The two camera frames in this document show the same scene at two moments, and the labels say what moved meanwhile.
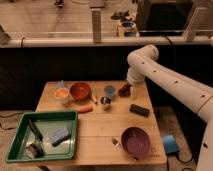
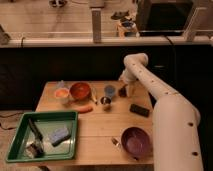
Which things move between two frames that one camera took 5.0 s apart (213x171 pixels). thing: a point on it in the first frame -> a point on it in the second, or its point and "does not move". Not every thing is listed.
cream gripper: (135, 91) -> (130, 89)
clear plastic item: (61, 84) does not move
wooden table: (115, 120) does not move
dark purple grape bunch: (125, 91) does not move
